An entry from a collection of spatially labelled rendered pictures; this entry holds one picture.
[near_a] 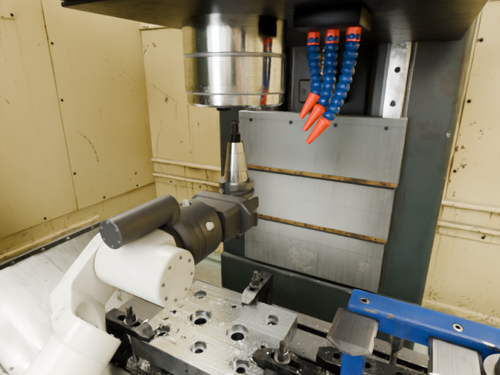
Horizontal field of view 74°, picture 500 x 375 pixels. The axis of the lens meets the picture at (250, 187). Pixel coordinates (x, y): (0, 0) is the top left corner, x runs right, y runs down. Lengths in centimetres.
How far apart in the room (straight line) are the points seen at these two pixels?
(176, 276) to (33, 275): 114
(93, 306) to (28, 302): 98
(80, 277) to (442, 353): 42
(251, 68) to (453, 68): 59
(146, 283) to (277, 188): 73
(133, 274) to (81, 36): 133
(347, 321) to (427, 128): 62
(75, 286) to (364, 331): 34
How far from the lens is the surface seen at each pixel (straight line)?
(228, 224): 50
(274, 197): 106
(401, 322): 48
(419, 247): 105
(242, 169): 56
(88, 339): 39
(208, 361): 73
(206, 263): 181
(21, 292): 145
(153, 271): 37
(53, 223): 158
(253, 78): 48
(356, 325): 47
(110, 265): 41
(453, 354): 48
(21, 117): 146
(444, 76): 95
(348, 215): 100
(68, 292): 42
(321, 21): 45
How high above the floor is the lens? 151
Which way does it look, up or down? 18 degrees down
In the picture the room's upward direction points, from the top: straight up
